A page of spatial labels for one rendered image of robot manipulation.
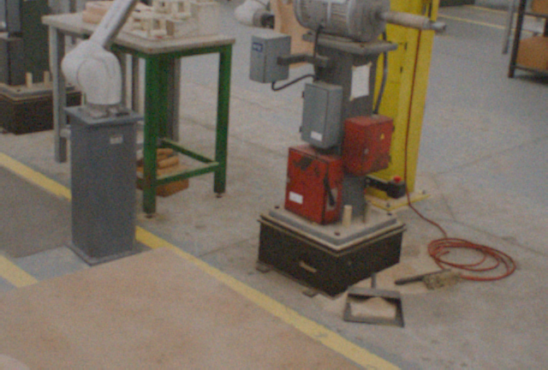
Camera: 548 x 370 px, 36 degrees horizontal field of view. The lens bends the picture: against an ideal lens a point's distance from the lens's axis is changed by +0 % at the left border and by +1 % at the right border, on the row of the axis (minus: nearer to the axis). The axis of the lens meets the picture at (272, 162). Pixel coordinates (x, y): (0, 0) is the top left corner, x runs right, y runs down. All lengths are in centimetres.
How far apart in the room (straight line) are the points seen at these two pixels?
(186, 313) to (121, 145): 216
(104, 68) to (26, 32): 218
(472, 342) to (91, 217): 178
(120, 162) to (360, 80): 116
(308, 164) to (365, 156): 26
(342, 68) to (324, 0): 30
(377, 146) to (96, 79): 129
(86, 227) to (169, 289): 214
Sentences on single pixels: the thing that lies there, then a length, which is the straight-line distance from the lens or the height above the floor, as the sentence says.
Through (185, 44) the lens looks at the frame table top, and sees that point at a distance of 443.
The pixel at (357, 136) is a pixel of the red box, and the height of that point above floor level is 73.
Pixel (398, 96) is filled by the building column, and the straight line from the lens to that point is 479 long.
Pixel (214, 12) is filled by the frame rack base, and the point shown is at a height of 105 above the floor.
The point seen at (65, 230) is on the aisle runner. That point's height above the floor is 0.
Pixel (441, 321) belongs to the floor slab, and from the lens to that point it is 383.
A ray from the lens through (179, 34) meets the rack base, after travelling 455.
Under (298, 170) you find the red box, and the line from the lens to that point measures 384.
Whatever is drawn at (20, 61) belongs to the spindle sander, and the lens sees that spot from 600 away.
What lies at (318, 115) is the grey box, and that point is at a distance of 373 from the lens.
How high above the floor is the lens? 182
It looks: 19 degrees down
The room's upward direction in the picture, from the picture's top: 4 degrees clockwise
